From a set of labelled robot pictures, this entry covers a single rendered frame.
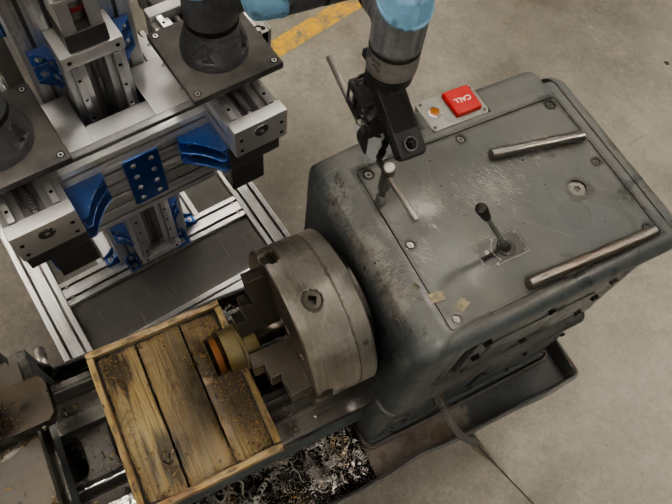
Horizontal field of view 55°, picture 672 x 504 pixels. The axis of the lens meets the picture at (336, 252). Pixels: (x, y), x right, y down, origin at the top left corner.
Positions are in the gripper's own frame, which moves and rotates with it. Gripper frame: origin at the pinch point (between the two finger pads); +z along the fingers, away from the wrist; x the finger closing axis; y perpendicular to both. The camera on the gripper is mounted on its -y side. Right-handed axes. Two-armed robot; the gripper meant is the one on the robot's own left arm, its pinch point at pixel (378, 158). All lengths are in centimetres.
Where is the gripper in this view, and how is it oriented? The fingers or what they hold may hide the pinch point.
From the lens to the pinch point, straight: 111.3
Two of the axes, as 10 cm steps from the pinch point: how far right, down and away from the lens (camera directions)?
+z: -0.8, 4.5, 8.9
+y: -4.5, -8.1, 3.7
